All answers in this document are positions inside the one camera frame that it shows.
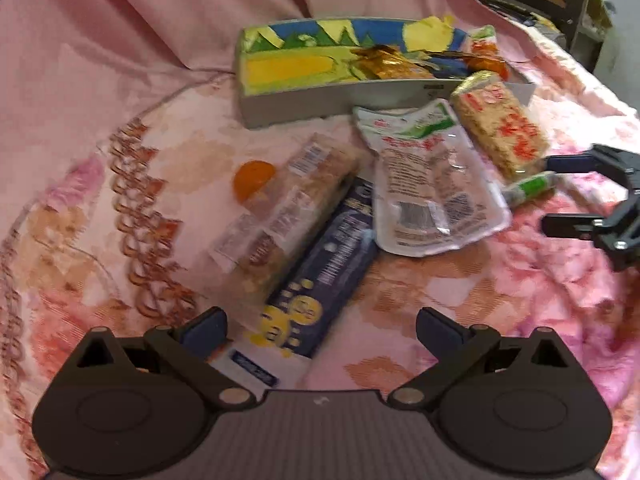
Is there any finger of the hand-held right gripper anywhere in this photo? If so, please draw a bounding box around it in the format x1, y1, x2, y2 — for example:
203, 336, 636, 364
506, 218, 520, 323
542, 212, 608, 243
545, 144, 631, 177

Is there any blue and white tablet box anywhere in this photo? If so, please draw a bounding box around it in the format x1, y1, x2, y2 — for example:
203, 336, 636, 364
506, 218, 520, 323
212, 177, 379, 392

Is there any clear brown cake packet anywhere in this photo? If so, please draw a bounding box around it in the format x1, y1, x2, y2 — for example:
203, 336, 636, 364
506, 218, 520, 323
209, 131, 362, 311

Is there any rice cracker packet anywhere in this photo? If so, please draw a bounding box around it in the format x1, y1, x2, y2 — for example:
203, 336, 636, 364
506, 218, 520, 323
449, 71, 551, 183

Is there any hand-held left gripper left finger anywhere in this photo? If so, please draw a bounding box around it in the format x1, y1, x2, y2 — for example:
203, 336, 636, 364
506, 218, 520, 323
57, 306, 258, 411

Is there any white green-print snack packet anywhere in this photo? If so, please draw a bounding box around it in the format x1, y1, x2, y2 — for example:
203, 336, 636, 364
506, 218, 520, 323
351, 99, 512, 257

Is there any pink satin draped cloth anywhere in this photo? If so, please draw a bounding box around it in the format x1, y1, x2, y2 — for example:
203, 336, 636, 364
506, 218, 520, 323
0, 0, 531, 126

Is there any small orange fruit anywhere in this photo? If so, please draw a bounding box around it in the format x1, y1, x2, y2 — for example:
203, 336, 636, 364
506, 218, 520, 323
232, 160, 278, 206

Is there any green snack tube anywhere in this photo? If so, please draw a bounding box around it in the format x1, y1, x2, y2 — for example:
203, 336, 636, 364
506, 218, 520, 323
501, 171, 558, 207

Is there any colourful dinosaur box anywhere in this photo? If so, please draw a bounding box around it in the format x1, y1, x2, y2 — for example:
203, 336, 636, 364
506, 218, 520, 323
235, 17, 536, 131

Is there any floral bed sheet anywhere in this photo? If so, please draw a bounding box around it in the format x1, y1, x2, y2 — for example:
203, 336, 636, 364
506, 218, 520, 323
0, 25, 640, 480

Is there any gold foil packet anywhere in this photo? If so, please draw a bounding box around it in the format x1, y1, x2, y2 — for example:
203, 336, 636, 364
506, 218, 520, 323
350, 45, 438, 81

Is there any orange-red snack packet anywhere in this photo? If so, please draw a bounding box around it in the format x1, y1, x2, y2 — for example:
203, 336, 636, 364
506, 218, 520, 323
462, 25, 511, 82

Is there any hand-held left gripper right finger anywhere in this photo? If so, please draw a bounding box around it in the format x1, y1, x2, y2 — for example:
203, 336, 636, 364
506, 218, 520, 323
387, 306, 576, 409

